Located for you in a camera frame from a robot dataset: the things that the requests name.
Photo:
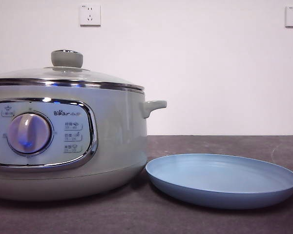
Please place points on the glass lid with green knob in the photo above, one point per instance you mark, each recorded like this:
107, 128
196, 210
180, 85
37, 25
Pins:
67, 58

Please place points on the pale green electric steamer pot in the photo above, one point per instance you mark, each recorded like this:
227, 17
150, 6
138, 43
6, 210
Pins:
117, 126

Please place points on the blue round plate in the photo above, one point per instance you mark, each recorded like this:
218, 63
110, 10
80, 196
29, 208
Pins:
222, 178

